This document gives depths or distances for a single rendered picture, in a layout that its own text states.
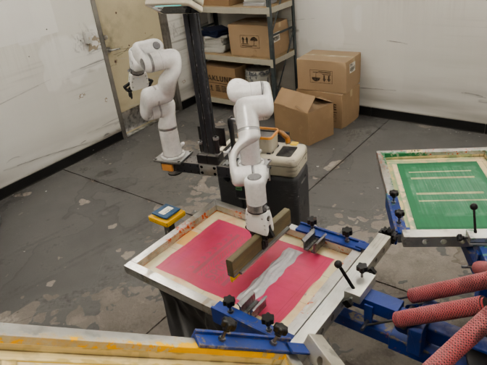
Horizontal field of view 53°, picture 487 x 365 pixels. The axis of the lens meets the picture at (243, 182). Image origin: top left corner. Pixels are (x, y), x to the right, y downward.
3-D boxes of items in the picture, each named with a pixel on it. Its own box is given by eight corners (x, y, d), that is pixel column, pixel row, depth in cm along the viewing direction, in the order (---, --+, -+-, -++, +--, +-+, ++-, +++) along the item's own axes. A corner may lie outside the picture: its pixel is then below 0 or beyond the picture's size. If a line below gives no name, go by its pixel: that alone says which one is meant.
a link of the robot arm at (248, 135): (259, 131, 187) (266, 185, 183) (226, 135, 187) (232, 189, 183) (259, 125, 178) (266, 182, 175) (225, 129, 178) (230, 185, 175)
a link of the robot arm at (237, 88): (224, 67, 192) (271, 62, 191) (230, 108, 228) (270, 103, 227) (227, 101, 188) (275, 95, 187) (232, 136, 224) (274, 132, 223)
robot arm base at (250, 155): (246, 153, 244) (243, 125, 237) (269, 156, 239) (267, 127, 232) (233, 168, 232) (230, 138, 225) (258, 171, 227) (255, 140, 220)
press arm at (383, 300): (347, 303, 167) (347, 292, 164) (355, 293, 171) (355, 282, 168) (396, 323, 157) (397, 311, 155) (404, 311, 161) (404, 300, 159)
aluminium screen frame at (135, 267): (125, 272, 200) (123, 265, 199) (215, 206, 239) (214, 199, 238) (286, 353, 156) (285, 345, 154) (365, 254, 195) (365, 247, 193)
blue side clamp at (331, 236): (296, 240, 210) (294, 227, 207) (301, 234, 213) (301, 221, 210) (360, 262, 193) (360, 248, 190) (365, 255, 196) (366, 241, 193)
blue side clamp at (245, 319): (212, 321, 173) (210, 306, 170) (222, 312, 176) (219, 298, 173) (283, 357, 156) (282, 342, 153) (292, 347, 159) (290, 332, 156)
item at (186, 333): (172, 345, 219) (155, 272, 199) (178, 340, 222) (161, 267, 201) (255, 393, 193) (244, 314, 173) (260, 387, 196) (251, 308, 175)
